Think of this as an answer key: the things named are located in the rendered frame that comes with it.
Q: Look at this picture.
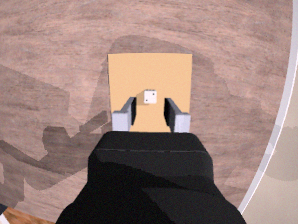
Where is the tan flat mat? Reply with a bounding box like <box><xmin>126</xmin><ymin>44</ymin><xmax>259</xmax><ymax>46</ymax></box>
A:
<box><xmin>108</xmin><ymin>53</ymin><xmax>192</xmax><ymax>132</ymax></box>

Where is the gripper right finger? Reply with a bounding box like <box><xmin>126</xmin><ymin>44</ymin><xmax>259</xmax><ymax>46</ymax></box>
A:
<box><xmin>163</xmin><ymin>97</ymin><xmax>191</xmax><ymax>133</ymax></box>

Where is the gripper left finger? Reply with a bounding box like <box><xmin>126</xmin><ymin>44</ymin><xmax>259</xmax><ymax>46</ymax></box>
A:
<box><xmin>112</xmin><ymin>97</ymin><xmax>137</xmax><ymax>131</ymax></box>

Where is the white die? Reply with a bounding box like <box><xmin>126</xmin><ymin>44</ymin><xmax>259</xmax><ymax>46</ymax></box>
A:
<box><xmin>144</xmin><ymin>89</ymin><xmax>157</xmax><ymax>103</ymax></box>

